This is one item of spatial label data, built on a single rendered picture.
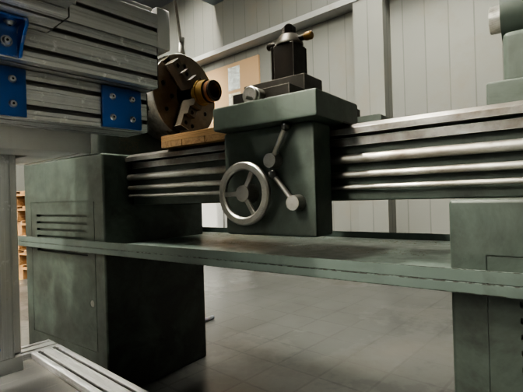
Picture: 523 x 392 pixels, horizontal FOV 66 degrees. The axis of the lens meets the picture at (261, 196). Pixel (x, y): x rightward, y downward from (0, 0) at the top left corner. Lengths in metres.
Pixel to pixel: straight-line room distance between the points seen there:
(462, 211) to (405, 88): 3.31
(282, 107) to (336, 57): 3.61
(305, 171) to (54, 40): 0.55
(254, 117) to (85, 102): 0.36
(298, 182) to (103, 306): 0.90
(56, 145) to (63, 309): 0.97
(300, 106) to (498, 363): 0.62
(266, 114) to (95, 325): 1.02
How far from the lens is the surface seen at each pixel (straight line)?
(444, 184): 0.92
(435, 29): 4.13
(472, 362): 0.89
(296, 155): 0.94
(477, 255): 0.84
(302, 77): 1.12
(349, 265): 0.85
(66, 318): 1.80
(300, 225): 0.94
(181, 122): 1.50
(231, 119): 1.02
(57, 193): 1.77
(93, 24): 0.90
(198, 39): 6.16
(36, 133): 0.94
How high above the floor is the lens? 0.70
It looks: level
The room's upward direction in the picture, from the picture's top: 2 degrees counter-clockwise
